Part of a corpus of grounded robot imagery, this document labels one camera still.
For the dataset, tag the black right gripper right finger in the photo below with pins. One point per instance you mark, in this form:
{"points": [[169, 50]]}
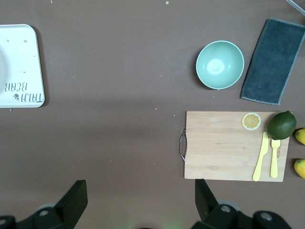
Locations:
{"points": [[206, 202]]}

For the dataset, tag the yellow plastic fork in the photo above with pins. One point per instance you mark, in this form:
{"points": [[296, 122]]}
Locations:
{"points": [[274, 162]]}

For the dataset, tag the dark grey cloth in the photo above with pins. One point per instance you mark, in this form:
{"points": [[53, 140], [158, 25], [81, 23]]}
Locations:
{"points": [[271, 64]]}

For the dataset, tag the yellow plastic knife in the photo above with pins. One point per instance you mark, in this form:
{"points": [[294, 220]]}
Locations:
{"points": [[261, 155]]}

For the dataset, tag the wooden cutting board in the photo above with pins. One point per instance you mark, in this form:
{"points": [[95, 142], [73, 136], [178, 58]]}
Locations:
{"points": [[219, 148]]}

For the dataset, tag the lemon slice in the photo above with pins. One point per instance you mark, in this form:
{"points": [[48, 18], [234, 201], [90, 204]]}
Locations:
{"points": [[251, 121]]}

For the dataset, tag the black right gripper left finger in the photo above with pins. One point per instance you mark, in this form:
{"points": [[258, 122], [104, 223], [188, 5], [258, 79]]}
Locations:
{"points": [[71, 202]]}

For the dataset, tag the light green bowl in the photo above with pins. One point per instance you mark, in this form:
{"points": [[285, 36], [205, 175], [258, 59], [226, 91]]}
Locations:
{"points": [[220, 64]]}

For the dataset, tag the cream tray with bear print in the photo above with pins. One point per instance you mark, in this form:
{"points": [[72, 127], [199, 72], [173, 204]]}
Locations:
{"points": [[21, 59]]}

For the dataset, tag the yellow lemon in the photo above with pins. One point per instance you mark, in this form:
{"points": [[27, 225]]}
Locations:
{"points": [[301, 136], [300, 168]]}

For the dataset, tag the green avocado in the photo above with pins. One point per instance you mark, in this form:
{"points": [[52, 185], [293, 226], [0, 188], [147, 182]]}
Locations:
{"points": [[281, 125]]}

